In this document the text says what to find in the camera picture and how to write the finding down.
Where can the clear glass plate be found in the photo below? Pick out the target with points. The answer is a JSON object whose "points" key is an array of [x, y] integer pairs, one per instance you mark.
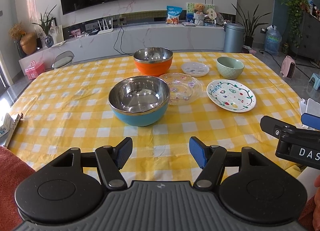
{"points": [[184, 89]]}

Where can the grey metal trash can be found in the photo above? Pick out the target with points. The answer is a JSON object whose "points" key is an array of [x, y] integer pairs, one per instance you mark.
{"points": [[234, 36]]}

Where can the white box at table edge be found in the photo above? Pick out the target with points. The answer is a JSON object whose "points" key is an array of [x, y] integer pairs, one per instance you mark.
{"points": [[8, 127]]}

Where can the green ceramic bowl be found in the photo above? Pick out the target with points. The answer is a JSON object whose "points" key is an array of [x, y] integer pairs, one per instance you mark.
{"points": [[229, 68]]}

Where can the teddy bear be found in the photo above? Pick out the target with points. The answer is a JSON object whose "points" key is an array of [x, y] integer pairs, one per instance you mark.
{"points": [[199, 14]]}

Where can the white wifi router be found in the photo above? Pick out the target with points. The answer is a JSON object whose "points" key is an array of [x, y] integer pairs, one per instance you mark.
{"points": [[107, 26]]}

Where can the pink plastic box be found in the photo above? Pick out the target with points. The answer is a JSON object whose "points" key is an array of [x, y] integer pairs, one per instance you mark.
{"points": [[35, 69]]}

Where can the pink heater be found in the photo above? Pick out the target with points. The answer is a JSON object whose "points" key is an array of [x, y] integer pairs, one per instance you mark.
{"points": [[288, 67]]}

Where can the hanging green ivy plant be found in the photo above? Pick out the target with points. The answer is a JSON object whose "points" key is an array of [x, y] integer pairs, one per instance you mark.
{"points": [[295, 14]]}

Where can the potted plant by bin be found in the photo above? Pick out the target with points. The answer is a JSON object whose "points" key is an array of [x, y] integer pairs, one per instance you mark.
{"points": [[250, 22]]}

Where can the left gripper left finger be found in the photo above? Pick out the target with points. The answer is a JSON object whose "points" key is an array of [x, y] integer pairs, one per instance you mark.
{"points": [[111, 160]]}

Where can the dark grey cabinet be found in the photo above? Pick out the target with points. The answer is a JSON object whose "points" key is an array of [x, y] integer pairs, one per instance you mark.
{"points": [[309, 43]]}

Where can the orange round vase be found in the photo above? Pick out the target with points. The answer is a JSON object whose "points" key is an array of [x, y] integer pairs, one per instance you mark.
{"points": [[28, 43]]}

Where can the white fruity painted plate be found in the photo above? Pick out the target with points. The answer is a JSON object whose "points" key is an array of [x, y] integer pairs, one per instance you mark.
{"points": [[231, 95]]}

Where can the blue vase with plant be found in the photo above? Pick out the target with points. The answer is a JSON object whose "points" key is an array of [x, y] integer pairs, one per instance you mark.
{"points": [[45, 24]]}

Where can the yellow checkered tablecloth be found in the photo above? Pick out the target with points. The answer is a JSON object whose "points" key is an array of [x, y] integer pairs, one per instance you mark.
{"points": [[69, 108]]}

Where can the small blue stool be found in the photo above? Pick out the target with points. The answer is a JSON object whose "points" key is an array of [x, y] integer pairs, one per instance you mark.
{"points": [[316, 81]]}

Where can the person right hand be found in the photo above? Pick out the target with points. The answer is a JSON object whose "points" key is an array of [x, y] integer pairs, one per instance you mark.
{"points": [[317, 182]]}

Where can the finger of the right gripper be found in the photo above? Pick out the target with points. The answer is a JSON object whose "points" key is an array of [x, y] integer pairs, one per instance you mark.
{"points": [[310, 121], [276, 128]]}

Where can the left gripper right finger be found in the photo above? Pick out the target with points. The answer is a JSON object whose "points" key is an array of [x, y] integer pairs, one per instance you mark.
{"points": [[211, 159]]}

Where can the small white saucer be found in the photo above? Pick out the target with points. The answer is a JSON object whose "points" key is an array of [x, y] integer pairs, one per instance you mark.
{"points": [[195, 69]]}

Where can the round grey chair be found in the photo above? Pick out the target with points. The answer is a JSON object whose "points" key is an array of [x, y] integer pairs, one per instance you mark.
{"points": [[62, 60]]}

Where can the snack bag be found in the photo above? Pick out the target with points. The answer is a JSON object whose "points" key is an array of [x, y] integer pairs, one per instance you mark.
{"points": [[173, 14]]}

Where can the blue steel bowl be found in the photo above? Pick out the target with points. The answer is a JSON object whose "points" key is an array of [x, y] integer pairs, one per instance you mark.
{"points": [[140, 100]]}

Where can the orange steel bowl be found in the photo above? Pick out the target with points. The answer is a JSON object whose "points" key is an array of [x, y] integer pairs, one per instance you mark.
{"points": [[153, 61]]}

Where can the blue water jug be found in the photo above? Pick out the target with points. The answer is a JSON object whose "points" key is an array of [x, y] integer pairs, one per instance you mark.
{"points": [[272, 40]]}

